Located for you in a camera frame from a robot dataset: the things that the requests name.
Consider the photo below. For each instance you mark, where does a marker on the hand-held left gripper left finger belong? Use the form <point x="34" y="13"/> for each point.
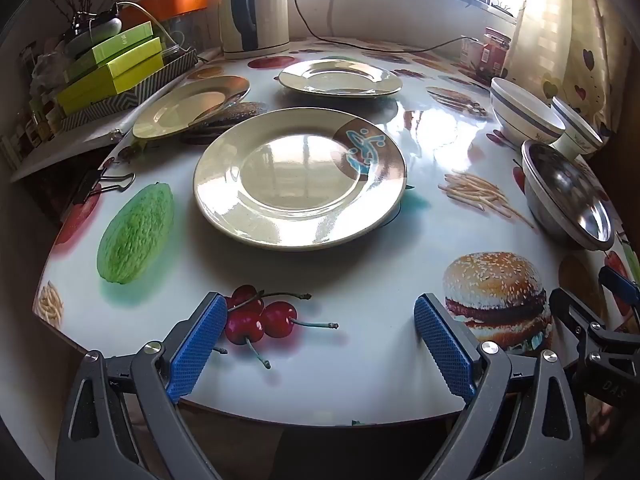
<point x="197" y="345"/>

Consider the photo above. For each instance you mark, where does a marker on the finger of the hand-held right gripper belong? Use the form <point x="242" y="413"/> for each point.
<point x="620" y="285"/>
<point x="575" y="310"/>

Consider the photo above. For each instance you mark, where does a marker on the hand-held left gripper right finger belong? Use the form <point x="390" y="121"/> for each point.
<point x="445" y="345"/>

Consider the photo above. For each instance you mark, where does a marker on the stainless steel bowl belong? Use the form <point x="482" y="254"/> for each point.
<point x="575" y="195"/>

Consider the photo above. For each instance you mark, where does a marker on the small white bowl blue stripes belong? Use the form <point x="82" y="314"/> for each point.
<point x="580" y="130"/>

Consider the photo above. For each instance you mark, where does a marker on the large cream plate blue print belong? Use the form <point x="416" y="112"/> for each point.
<point x="280" y="185"/>

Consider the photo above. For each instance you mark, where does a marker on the large white bowl blue stripes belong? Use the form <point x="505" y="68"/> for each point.
<point x="525" y="110"/>

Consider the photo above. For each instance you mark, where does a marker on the plain cream plate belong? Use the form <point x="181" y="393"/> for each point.
<point x="185" y="107"/>
<point x="340" y="77"/>

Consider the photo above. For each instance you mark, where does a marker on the food print glossy tablecloth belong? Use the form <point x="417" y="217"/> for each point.
<point x="350" y="285"/>

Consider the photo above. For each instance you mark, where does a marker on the black binder clip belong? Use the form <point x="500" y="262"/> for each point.
<point x="87" y="187"/>

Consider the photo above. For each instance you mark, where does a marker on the cream heart print curtain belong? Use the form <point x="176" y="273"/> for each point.
<point x="575" y="35"/>

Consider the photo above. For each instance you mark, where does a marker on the glass jar red label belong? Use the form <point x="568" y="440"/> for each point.
<point x="496" y="52"/>

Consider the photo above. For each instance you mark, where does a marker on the grey chevron pattern box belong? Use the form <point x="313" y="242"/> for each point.
<point x="150" y="85"/>

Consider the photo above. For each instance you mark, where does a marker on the lime green box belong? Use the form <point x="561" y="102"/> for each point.
<point x="110" y="85"/>
<point x="120" y="40"/>
<point x="125" y="57"/>

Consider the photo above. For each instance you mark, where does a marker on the grey oval device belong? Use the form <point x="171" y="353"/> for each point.
<point x="97" y="32"/>

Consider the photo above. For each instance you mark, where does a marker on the cream ribbed electric kettle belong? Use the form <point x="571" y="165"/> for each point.
<point x="270" y="10"/>

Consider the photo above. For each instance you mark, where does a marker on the orange box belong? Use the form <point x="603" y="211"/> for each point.
<point x="175" y="2"/>

